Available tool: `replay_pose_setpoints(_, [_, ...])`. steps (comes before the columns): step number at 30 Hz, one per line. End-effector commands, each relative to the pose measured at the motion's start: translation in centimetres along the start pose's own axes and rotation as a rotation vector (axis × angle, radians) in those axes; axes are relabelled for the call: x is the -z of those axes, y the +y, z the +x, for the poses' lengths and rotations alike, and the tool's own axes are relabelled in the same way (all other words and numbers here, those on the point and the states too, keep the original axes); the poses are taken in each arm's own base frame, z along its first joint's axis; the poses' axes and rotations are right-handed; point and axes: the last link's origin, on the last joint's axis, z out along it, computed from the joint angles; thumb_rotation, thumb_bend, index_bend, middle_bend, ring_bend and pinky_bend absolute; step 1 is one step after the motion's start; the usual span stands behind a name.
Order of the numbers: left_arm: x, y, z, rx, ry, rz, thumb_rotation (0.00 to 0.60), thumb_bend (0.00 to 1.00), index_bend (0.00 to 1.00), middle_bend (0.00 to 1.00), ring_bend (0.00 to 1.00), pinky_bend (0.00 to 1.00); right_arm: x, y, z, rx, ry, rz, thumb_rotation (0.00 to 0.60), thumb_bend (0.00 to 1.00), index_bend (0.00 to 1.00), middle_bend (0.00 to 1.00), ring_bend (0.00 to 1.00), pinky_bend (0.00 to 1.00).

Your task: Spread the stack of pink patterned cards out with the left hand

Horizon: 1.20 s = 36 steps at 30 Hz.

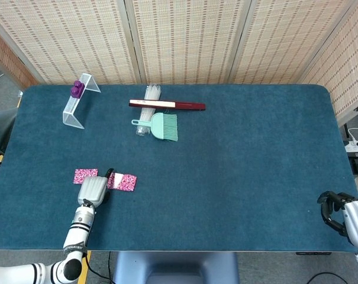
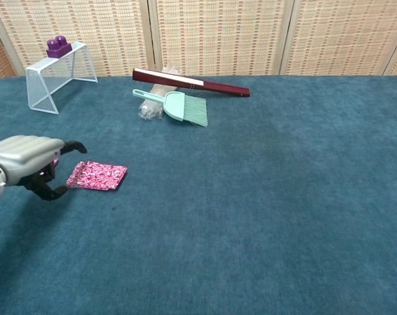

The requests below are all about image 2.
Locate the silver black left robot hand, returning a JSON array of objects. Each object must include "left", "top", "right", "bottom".
[{"left": 0, "top": 135, "right": 88, "bottom": 202}]

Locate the pink patterned card deck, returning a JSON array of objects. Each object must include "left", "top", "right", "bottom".
[{"left": 66, "top": 160, "right": 128, "bottom": 192}]

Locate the mint green hand brush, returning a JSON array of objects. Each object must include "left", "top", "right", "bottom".
[{"left": 132, "top": 88, "right": 209, "bottom": 128}]

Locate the purple toy building block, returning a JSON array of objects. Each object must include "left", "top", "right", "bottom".
[{"left": 46, "top": 35, "right": 73, "bottom": 60}]

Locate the clear plastic wrapped bundle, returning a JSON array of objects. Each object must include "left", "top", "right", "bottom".
[{"left": 138, "top": 66, "right": 181, "bottom": 122}]

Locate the dark red folded fan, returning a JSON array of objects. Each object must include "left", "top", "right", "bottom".
[{"left": 132, "top": 68, "right": 251, "bottom": 98}]

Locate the teal carpet table cover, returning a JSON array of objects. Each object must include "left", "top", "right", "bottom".
[{"left": 0, "top": 74, "right": 397, "bottom": 315}]

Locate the white wire mesh rack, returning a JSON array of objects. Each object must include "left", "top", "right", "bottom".
[{"left": 25, "top": 41, "right": 99, "bottom": 116}]

